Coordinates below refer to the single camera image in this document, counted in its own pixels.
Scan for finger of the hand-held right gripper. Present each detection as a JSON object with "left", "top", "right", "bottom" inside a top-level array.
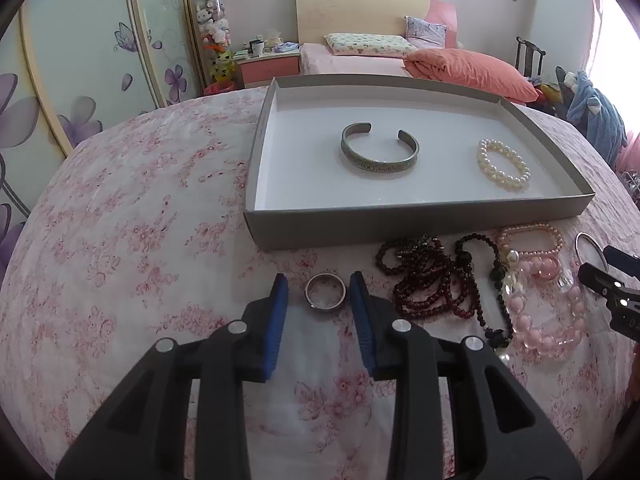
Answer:
[
  {"left": 603, "top": 245, "right": 640, "bottom": 278},
  {"left": 578, "top": 262, "right": 640, "bottom": 307}
]

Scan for clear crystal bead bracelet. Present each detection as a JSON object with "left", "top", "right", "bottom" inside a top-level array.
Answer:
[{"left": 502, "top": 267, "right": 578, "bottom": 298}]

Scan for thin silver bangle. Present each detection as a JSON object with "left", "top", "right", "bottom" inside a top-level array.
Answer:
[{"left": 575, "top": 231, "right": 608, "bottom": 268}]

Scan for white pearl bracelet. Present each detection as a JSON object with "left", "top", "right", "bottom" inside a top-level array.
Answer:
[{"left": 476, "top": 139, "right": 531, "bottom": 192}]

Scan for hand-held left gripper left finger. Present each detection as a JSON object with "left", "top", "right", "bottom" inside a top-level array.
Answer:
[{"left": 55, "top": 273, "right": 290, "bottom": 480}]

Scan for pink bed sheet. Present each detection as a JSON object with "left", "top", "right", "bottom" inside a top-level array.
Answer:
[{"left": 299, "top": 42, "right": 416, "bottom": 79}]

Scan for dark red bead bracelet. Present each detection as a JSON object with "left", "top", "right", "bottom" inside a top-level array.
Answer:
[{"left": 376, "top": 234, "right": 483, "bottom": 321}]

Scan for cream patterned pillow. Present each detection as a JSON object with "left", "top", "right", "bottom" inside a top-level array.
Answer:
[{"left": 325, "top": 33, "right": 418, "bottom": 56}]

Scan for yellow plush toy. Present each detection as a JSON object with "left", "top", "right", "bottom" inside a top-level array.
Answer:
[{"left": 210, "top": 47, "right": 236, "bottom": 84}]

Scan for pink nightstand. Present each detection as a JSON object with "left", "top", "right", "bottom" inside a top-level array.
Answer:
[{"left": 235, "top": 50, "right": 302, "bottom": 89}]

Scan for colourful toy pile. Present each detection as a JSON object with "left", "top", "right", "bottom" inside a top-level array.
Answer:
[{"left": 537, "top": 82, "right": 567, "bottom": 111}]

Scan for large pink bead bracelet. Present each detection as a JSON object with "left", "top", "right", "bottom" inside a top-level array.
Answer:
[{"left": 505, "top": 255, "right": 586, "bottom": 361}]

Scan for cream and pink headboard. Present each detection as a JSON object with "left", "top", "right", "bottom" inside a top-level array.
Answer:
[{"left": 295, "top": 0, "right": 458, "bottom": 50}]

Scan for floral sliding wardrobe doors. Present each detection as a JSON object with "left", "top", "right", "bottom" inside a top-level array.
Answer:
[{"left": 0, "top": 0, "right": 203, "bottom": 261}]

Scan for black bead necklace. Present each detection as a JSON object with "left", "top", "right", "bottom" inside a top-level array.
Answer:
[{"left": 454, "top": 232, "right": 516, "bottom": 351}]

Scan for pink curtain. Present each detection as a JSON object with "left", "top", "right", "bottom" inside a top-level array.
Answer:
[{"left": 590, "top": 0, "right": 640, "bottom": 176}]

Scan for pink floral bedspread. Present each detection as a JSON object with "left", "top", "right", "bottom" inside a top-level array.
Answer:
[{"left": 0, "top": 85, "right": 640, "bottom": 480}]

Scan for engraved silver cuff bracelet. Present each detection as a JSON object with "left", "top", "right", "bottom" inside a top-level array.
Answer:
[{"left": 341, "top": 121, "right": 420, "bottom": 175}]

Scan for clear plush toy display tube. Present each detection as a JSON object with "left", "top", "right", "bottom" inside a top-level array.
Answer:
[{"left": 192, "top": 0, "right": 236, "bottom": 86}]

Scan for black wooden chair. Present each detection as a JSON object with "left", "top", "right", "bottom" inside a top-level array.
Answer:
[{"left": 515, "top": 36, "right": 546, "bottom": 77}]

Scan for orange duvet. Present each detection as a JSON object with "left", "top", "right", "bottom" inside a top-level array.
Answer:
[{"left": 402, "top": 49, "right": 541, "bottom": 104}]

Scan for lilac floral pillow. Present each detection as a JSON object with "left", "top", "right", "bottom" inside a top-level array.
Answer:
[{"left": 405, "top": 16, "right": 448, "bottom": 50}]

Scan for grey cardboard tray box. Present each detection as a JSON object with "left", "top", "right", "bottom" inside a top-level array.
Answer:
[{"left": 243, "top": 76, "right": 596, "bottom": 252}]

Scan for blue plush garment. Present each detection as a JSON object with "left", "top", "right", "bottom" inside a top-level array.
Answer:
[{"left": 566, "top": 70, "right": 628, "bottom": 163}]

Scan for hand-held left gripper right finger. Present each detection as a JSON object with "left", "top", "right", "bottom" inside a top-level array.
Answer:
[{"left": 348, "top": 271, "right": 583, "bottom": 480}]

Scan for pink pearl bracelet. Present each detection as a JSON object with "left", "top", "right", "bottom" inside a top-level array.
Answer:
[{"left": 496, "top": 223, "right": 564, "bottom": 259}]

